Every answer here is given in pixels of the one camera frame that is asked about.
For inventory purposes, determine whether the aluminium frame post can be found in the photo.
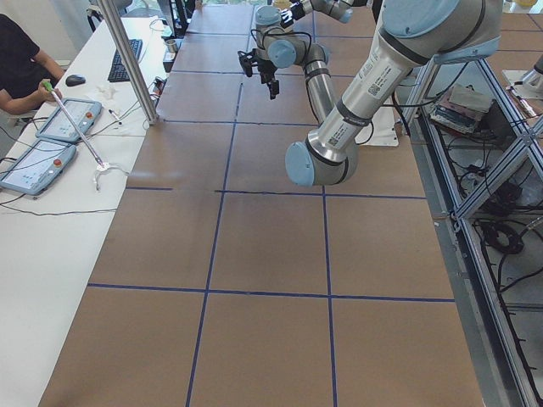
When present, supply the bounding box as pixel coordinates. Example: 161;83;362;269
98;0;158;125

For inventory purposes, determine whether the stack of books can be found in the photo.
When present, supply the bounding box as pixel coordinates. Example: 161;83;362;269
429;85;494;135

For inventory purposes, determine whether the black computer mouse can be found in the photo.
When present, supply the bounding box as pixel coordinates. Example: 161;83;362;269
64;75;87;87

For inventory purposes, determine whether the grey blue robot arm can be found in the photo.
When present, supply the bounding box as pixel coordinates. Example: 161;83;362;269
238;1;353;124
238;0;502;186

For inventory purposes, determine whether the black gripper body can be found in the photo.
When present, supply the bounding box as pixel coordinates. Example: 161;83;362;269
246;48;276;83
280;2;312;28

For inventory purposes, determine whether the teach pendant tablet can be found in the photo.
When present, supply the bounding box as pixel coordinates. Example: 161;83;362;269
35;98;104;144
1;138;76;196

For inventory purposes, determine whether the near teach pendant tablet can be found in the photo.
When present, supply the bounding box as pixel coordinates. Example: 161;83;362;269
1;138;76;196

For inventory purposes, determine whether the long grabber stick green handle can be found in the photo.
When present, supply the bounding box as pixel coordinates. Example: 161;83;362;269
41;80;129;192

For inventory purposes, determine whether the aluminium table frame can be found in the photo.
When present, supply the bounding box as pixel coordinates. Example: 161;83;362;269
399;61;542;406

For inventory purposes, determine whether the black computer keyboard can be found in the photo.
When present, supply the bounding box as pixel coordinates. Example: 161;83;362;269
107;38;144;83

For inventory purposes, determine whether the person in black shirt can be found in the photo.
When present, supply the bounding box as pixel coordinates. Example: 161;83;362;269
1;14;64;115

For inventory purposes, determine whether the small metal cup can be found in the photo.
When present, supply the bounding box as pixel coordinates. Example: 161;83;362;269
165;39;178;53

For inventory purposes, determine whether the far teach pendant tablet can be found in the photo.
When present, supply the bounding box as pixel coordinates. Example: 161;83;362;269
35;98;104;144

